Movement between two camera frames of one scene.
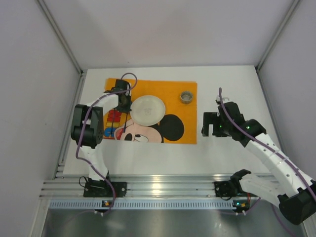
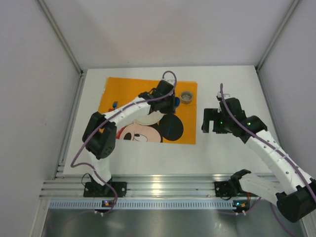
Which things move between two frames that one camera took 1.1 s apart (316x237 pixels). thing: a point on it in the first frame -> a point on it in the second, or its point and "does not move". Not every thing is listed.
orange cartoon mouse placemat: x=178 y=125 does not move
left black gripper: x=124 y=108 -> x=169 y=104
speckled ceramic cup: x=186 y=97 does not move
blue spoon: x=125 y=122 -> x=176 y=103
